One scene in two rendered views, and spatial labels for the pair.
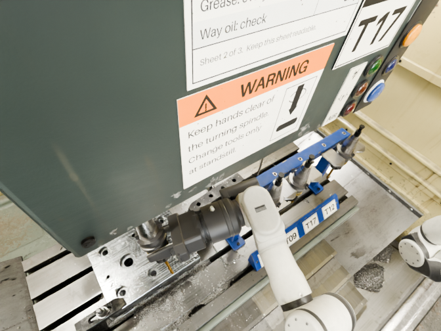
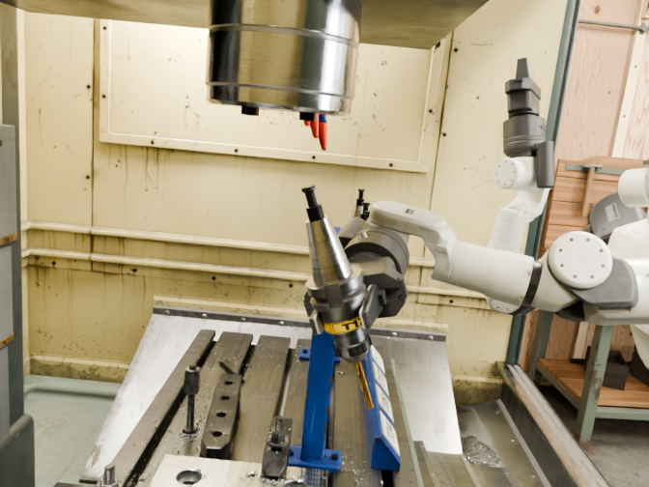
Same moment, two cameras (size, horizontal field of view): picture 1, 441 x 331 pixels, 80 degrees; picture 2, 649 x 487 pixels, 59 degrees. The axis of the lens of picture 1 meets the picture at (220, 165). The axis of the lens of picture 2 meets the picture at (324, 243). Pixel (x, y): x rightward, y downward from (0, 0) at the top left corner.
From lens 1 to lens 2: 0.72 m
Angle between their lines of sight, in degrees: 56
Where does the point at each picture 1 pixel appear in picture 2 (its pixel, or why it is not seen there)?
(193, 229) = (372, 262)
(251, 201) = (393, 210)
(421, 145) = not seen: hidden behind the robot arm
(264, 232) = (441, 224)
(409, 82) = (335, 178)
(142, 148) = not seen: outside the picture
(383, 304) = (519, 464)
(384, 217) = (419, 364)
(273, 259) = (474, 250)
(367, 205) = not seen: hidden behind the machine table
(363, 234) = (420, 398)
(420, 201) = (431, 319)
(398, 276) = (491, 431)
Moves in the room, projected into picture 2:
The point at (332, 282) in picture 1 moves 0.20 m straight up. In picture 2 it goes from (461, 472) to (473, 391)
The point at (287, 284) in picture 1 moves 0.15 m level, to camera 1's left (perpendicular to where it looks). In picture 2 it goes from (512, 256) to (459, 270)
